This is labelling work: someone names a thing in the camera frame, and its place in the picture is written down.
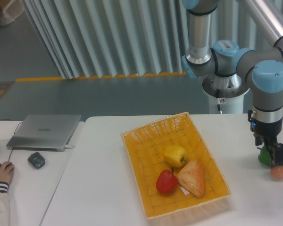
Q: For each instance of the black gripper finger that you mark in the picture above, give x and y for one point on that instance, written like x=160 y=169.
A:
x=277 y=154
x=267 y=148

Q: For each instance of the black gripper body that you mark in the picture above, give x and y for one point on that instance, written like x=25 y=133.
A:
x=265 y=125

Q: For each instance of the red bell pepper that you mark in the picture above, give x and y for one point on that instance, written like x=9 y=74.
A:
x=166 y=181

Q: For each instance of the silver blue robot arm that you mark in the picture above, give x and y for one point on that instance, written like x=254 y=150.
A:
x=231 y=71

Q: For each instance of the green bell pepper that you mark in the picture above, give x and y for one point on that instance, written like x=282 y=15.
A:
x=264 y=157

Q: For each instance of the yellow bell pepper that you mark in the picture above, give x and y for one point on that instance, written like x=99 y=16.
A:
x=175 y=155

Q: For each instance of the person's hand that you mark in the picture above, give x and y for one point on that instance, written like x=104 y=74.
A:
x=4 y=178

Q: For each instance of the brown egg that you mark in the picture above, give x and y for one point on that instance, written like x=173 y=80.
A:
x=277 y=172

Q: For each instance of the triangular bread pastry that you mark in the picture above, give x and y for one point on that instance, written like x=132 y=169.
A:
x=191 y=177

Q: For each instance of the white paper tag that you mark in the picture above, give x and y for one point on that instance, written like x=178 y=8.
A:
x=184 y=191

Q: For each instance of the yellow wicker basket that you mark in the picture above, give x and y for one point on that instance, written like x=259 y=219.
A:
x=145 y=145

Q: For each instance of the grey folding screen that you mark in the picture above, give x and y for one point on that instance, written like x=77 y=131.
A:
x=111 y=37

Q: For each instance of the silver closed laptop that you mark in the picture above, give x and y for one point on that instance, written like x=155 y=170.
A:
x=44 y=132

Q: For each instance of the dark grey small device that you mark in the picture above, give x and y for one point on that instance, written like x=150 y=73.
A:
x=36 y=160

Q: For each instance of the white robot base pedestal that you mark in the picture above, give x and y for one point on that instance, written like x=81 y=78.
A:
x=224 y=99

